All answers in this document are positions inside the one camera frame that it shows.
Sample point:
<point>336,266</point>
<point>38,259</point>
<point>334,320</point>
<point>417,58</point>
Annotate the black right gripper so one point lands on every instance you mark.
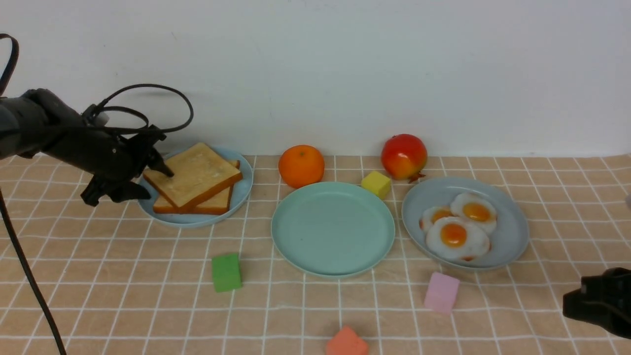
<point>603,300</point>

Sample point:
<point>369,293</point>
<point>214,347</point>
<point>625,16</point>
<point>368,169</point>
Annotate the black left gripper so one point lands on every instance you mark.
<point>112,160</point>

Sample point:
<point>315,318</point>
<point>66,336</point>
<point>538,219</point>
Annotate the toast slice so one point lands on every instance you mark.
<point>199,174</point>
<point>216,205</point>

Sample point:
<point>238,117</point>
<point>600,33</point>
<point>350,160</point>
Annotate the fried egg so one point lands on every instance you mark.
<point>476,210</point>
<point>431,215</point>
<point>454,239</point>

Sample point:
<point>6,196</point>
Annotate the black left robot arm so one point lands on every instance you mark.
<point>39,122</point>

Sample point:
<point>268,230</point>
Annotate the light blue plate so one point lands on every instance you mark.
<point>240,193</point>

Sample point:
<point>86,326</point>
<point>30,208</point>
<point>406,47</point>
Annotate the grey blue plate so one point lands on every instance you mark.
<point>508,241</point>

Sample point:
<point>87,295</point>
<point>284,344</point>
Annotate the green foam cube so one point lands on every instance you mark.
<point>226,273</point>

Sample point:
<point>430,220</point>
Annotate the orange fruit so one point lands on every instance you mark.
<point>301,165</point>

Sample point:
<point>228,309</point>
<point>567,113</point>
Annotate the pink foam cube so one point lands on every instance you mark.
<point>441,293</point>

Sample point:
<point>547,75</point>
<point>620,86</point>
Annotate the teal green plate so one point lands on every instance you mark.
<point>333,230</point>

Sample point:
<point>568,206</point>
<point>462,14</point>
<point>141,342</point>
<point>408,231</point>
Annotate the checkered peach tablecloth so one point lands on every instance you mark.
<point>120,283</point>

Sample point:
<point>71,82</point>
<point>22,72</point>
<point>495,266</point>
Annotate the yellow foam cube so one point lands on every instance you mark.
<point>377,183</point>

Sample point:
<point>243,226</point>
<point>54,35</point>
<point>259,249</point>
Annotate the red pomegranate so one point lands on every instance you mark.
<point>404,157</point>

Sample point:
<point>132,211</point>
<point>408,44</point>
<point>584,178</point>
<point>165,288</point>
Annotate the red foam block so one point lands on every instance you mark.
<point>346,342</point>

